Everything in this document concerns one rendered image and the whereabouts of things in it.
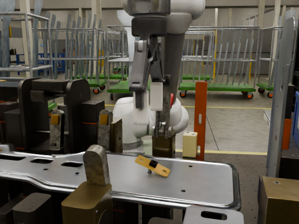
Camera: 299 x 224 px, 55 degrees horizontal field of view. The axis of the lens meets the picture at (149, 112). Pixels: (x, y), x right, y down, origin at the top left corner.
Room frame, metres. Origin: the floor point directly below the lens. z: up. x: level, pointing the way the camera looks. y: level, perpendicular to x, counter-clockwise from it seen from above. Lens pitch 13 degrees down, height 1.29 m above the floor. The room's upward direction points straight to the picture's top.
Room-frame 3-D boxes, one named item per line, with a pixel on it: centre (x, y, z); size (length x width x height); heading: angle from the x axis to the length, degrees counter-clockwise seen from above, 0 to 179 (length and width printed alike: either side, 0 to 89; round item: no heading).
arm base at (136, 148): (1.47, 0.14, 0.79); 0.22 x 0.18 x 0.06; 94
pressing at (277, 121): (0.56, -0.25, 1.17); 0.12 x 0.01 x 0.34; 166
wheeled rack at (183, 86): (7.71, -1.75, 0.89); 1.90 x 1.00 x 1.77; 81
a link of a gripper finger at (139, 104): (0.55, 0.02, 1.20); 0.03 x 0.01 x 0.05; 165
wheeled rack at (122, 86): (7.84, 0.45, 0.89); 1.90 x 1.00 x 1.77; 175
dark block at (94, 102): (0.90, 0.18, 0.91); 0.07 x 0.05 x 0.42; 166
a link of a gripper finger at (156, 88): (0.70, -0.02, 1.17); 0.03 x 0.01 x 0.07; 75
